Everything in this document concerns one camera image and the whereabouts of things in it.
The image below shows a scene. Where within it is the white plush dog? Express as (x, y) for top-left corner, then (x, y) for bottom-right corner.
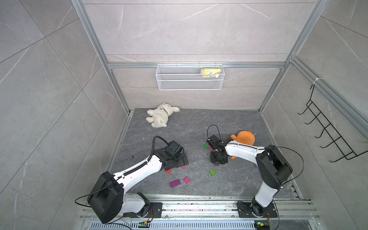
(146, 103), (180, 128)

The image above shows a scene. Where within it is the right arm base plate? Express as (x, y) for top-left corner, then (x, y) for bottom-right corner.
(236, 201), (278, 218)

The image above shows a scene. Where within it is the orange plush toy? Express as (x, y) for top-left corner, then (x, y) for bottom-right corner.
(227, 131), (256, 163)

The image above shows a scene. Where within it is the pink cube block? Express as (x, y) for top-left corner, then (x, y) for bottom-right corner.
(184, 177), (191, 184)

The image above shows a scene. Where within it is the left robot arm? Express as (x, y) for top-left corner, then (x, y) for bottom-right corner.
(83, 136), (188, 224)

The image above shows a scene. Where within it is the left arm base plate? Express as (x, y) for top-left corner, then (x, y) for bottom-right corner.
(123, 202), (163, 219)

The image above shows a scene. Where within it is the yellow sponge in basket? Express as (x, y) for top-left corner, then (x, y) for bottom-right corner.
(200, 68), (222, 78)

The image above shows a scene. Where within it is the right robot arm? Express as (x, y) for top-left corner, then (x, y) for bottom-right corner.
(207, 135), (293, 218)

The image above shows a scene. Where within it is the white wire mesh basket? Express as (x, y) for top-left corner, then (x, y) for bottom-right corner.
(155, 64), (225, 91)

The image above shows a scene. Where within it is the metal rail frame front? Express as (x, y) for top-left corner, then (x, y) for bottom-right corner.
(79, 195), (325, 230)

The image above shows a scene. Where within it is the black wire hook rack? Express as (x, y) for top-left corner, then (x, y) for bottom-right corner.
(298, 84), (368, 163)

